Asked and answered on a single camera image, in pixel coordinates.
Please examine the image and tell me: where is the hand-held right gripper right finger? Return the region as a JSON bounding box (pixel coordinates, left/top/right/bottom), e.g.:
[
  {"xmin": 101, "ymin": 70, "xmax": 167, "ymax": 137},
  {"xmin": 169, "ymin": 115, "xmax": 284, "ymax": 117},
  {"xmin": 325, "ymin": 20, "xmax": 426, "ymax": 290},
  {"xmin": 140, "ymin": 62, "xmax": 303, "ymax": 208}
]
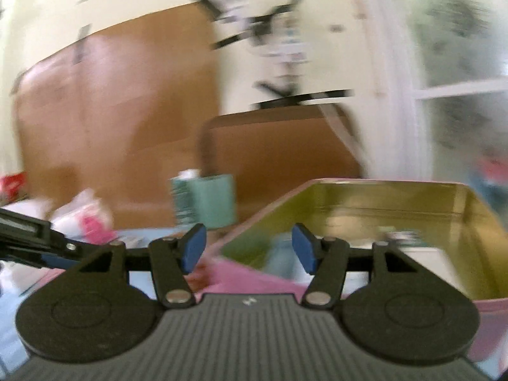
[{"xmin": 291, "ymin": 223, "xmax": 431, "ymax": 309}]

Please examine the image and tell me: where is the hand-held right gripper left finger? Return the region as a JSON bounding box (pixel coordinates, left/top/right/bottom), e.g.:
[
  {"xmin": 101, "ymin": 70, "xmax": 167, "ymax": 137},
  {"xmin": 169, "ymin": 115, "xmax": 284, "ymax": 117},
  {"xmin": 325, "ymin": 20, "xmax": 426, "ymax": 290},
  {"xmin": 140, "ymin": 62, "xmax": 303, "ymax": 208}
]
[{"xmin": 77, "ymin": 223, "xmax": 208, "ymax": 309}]

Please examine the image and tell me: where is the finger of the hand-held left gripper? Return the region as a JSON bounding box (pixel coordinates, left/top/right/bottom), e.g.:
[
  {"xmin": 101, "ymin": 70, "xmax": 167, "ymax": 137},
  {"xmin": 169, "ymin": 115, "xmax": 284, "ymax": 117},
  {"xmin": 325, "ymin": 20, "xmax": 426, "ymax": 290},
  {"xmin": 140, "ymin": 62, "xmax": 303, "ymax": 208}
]
[
  {"xmin": 0, "ymin": 246, "xmax": 82, "ymax": 271},
  {"xmin": 0, "ymin": 208, "xmax": 104, "ymax": 257}
]

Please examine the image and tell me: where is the pink tin box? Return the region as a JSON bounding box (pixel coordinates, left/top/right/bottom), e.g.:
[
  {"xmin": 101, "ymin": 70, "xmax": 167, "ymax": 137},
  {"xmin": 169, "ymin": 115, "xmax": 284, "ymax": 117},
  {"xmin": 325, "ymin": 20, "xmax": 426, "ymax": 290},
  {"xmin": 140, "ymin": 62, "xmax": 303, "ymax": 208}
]
[{"xmin": 196, "ymin": 178, "xmax": 508, "ymax": 364}]

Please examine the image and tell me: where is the small white wipes pack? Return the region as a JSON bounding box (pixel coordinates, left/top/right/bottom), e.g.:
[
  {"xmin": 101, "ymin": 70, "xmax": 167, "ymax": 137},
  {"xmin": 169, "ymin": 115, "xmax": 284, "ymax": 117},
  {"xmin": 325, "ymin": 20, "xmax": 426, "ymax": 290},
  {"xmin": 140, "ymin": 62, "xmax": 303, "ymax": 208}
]
[{"xmin": 391, "ymin": 244, "xmax": 461, "ymax": 286}]

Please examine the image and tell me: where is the clear plastic bag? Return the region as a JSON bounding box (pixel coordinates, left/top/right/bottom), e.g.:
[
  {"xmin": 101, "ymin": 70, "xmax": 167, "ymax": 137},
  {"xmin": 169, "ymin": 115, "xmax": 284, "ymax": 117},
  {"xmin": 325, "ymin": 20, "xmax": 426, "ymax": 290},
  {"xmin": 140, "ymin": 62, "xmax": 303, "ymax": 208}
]
[{"xmin": 51, "ymin": 188, "xmax": 114, "ymax": 243}]

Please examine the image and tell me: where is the teal box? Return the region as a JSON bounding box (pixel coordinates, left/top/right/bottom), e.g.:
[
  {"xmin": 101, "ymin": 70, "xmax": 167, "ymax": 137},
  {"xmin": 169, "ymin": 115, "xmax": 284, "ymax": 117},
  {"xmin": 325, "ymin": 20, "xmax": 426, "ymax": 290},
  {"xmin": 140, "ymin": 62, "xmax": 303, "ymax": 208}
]
[{"xmin": 192, "ymin": 174, "xmax": 237, "ymax": 230}]

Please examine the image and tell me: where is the red printed item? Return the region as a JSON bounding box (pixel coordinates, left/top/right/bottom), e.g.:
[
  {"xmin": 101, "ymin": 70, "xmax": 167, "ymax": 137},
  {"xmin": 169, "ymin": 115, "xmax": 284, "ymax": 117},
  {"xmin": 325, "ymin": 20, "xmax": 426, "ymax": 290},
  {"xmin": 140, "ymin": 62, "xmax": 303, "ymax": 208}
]
[{"xmin": 0, "ymin": 172, "xmax": 28, "ymax": 203}]

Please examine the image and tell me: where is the blue printed blanket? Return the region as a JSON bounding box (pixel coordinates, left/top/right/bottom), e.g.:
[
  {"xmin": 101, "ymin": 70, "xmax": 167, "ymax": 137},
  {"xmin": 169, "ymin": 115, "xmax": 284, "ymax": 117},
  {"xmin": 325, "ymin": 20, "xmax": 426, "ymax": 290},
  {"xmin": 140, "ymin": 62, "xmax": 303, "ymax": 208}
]
[{"xmin": 0, "ymin": 222, "xmax": 223, "ymax": 370}]

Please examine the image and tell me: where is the large cardboard sheet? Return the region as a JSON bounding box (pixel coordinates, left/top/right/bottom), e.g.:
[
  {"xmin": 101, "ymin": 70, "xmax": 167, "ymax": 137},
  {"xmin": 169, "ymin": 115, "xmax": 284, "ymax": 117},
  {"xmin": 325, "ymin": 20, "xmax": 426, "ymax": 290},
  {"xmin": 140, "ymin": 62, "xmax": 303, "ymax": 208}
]
[{"xmin": 12, "ymin": 0, "xmax": 221, "ymax": 217}]

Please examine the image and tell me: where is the white power strip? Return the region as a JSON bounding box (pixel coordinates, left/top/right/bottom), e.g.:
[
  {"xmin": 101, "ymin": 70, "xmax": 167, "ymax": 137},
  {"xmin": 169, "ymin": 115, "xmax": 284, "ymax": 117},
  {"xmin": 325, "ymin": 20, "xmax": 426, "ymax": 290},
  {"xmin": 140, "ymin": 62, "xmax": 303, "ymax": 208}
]
[{"xmin": 262, "ymin": 24, "xmax": 314, "ymax": 68}]

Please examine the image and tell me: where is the window with patterned film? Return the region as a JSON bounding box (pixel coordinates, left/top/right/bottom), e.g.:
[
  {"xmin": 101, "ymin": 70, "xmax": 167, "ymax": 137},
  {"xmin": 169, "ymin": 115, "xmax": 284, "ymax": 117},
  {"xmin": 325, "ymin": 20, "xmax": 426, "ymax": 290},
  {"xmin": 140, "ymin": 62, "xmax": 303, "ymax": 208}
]
[{"xmin": 369, "ymin": 0, "xmax": 508, "ymax": 191}]

